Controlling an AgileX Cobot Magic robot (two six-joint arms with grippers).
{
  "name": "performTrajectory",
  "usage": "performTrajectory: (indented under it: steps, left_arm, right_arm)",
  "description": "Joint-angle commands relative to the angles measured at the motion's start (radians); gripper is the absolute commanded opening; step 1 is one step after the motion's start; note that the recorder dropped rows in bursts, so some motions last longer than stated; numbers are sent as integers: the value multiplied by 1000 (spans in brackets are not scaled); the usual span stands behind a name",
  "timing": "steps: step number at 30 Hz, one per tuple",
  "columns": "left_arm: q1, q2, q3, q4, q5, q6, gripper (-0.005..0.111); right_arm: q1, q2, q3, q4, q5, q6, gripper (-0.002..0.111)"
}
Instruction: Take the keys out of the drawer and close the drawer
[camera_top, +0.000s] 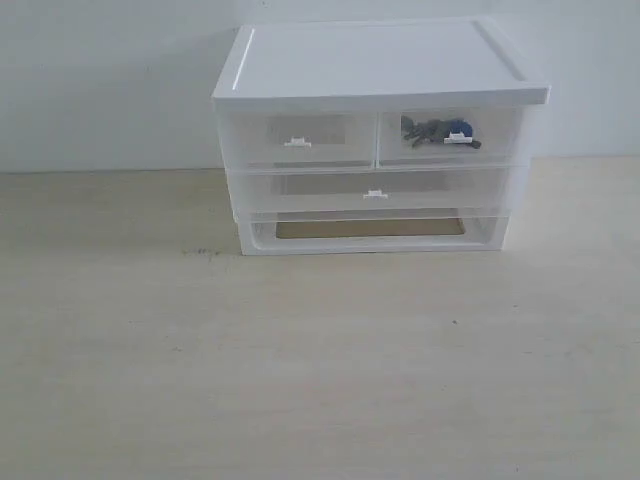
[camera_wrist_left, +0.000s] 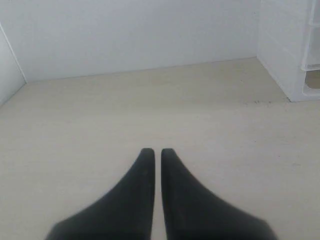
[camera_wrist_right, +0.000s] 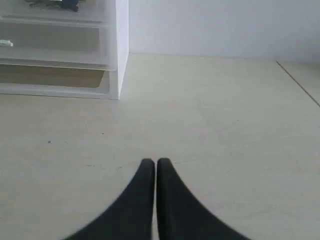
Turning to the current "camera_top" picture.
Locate key bunch with blue tag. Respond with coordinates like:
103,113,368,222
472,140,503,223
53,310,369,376
400,115,482,149

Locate white plastic drawer cabinet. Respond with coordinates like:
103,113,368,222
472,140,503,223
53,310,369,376
212,17,551,255

